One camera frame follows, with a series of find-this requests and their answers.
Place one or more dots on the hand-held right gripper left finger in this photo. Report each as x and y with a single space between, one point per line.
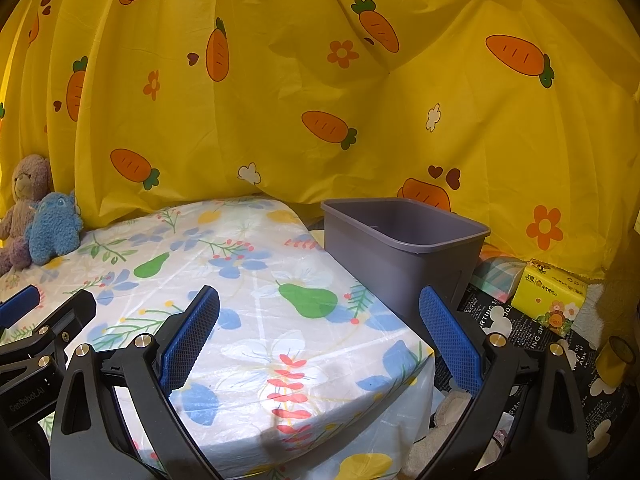
187 340

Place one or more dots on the grey plastic bin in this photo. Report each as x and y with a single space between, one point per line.
380 260

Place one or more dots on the beige plush toy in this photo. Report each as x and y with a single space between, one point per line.
445 410

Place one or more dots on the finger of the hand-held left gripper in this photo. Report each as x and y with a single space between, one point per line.
20 301
75 307

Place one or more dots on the brown teddy bear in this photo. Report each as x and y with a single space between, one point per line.
27 180

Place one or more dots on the checkered pastel packet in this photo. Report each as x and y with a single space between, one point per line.
500 272

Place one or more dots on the yellow carrot print curtain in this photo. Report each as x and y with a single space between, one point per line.
300 60

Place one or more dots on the blue plush toy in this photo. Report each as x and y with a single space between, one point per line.
55 225

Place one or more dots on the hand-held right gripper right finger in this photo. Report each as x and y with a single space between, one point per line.
450 340

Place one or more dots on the yellow tape roll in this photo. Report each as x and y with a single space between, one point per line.
612 367

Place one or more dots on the black printed cloth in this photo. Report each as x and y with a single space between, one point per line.
520 320

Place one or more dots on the yellow tissue pack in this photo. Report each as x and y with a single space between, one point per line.
545 295

